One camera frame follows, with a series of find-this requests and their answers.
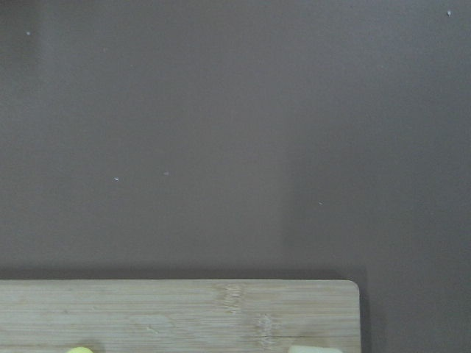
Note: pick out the bamboo cutting board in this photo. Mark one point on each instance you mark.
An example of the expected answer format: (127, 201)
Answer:
(179, 315)

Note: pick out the yellow plastic knife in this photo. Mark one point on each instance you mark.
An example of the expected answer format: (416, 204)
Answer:
(80, 349)

